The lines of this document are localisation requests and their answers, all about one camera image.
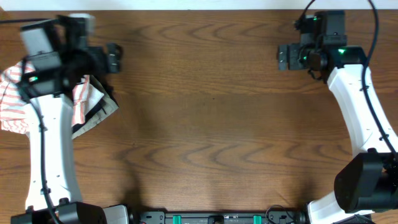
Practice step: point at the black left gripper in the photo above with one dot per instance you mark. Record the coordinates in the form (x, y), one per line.
(111, 60)

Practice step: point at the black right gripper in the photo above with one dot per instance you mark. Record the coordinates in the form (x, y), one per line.
(293, 63)

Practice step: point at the orange white striped shirt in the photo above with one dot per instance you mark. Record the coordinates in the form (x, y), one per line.
(13, 118)

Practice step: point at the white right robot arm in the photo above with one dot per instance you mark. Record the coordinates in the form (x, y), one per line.
(368, 183)

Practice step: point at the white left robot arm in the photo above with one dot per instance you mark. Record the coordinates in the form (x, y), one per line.
(54, 195)

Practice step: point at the black folded garment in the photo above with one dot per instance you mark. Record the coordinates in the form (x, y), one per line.
(93, 113)

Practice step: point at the beige folded garment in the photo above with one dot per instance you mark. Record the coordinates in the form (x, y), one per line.
(110, 107)

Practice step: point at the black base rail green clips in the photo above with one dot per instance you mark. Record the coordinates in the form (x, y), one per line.
(276, 214)

